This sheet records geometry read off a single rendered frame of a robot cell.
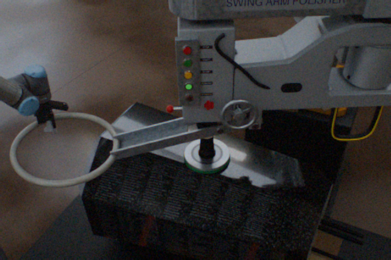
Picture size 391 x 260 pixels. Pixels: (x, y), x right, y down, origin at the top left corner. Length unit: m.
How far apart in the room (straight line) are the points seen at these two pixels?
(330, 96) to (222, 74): 0.45
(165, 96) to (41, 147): 1.15
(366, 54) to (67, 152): 2.37
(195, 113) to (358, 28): 0.67
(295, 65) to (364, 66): 0.27
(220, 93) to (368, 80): 0.58
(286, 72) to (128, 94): 2.40
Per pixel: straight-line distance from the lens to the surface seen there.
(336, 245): 2.56
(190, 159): 1.90
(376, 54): 1.66
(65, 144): 3.40
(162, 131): 1.90
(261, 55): 1.59
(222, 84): 1.56
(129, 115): 2.24
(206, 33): 1.44
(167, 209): 1.96
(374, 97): 1.77
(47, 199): 3.03
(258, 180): 1.86
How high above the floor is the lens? 2.17
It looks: 41 degrees down
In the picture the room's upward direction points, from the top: 2 degrees counter-clockwise
